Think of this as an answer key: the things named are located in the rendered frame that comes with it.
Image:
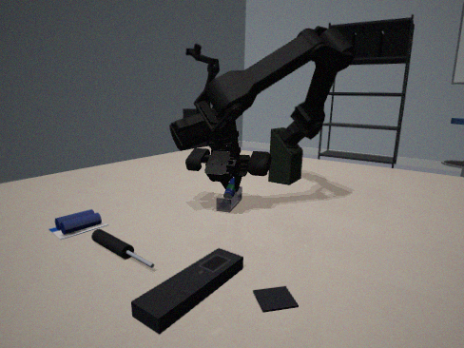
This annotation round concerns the blue and green battery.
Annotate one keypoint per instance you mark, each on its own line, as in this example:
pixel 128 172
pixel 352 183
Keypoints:
pixel 230 190

